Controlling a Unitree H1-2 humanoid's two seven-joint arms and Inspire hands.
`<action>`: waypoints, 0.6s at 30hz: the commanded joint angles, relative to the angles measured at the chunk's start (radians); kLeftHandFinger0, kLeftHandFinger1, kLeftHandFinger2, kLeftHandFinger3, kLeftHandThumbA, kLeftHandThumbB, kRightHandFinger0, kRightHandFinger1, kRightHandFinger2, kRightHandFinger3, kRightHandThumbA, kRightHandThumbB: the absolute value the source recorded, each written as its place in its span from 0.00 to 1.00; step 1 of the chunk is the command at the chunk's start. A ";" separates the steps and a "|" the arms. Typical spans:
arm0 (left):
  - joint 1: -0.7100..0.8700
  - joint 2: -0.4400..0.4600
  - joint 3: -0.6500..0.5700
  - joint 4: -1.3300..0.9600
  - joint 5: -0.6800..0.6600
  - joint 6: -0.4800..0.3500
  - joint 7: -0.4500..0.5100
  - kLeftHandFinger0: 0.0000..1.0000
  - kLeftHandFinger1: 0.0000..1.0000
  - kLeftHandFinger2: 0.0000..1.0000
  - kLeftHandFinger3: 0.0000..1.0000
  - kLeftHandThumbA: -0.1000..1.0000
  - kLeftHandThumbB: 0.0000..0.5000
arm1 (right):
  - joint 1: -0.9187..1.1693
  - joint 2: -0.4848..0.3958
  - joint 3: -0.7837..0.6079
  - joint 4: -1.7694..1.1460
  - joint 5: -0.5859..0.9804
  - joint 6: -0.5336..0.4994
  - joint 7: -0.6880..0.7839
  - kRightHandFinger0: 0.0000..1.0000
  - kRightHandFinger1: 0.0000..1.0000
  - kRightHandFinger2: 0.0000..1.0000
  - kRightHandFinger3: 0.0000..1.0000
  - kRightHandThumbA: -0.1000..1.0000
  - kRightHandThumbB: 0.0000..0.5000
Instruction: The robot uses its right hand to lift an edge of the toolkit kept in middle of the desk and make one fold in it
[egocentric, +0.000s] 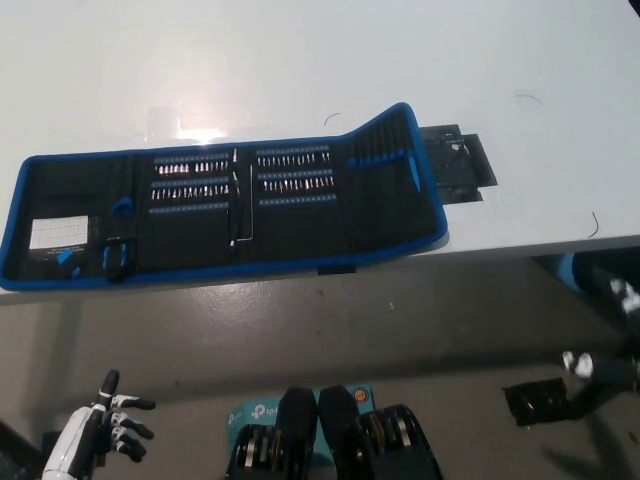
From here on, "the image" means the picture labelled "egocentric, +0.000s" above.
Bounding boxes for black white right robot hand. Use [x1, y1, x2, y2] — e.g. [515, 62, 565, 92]
[559, 277, 640, 389]

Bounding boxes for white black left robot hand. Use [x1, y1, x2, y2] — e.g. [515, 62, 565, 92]
[42, 369, 156, 480]

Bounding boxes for black blue-trimmed fabric toolkit case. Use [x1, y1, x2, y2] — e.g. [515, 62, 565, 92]
[0, 102, 449, 292]

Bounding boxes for blue object under desk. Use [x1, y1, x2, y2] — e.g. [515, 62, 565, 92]
[548, 253, 584, 292]

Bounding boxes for black tape patch on desk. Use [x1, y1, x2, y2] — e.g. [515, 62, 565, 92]
[418, 124, 500, 205]

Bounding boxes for blue triangular opening picks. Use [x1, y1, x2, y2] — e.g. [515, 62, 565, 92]
[53, 249, 84, 277]

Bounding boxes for white grid card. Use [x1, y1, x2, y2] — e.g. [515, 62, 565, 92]
[28, 213, 91, 251]

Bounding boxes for blue bit holder strip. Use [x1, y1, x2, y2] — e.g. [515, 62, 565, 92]
[148, 203, 230, 217]
[258, 195, 336, 207]

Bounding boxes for blue strip of screwdriver bits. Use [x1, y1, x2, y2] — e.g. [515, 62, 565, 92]
[153, 157, 230, 177]
[257, 171, 335, 195]
[255, 147, 332, 168]
[150, 178, 230, 200]

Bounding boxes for silver tweezers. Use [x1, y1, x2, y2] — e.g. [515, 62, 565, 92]
[227, 147, 242, 251]

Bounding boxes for silver L-shaped hex key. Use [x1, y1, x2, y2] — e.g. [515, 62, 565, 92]
[234, 160, 255, 245]

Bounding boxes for blue black screwdriver handle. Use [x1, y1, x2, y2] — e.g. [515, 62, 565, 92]
[101, 238, 139, 282]

